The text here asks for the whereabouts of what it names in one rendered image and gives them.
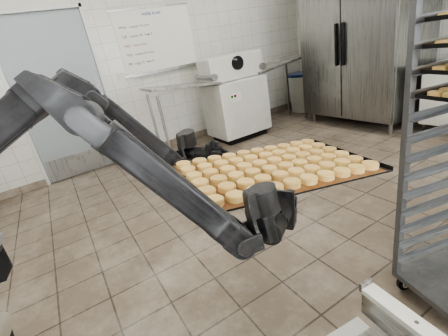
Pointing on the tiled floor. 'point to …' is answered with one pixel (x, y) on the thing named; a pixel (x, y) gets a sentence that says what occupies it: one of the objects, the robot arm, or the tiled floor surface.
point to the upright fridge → (359, 57)
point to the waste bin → (296, 91)
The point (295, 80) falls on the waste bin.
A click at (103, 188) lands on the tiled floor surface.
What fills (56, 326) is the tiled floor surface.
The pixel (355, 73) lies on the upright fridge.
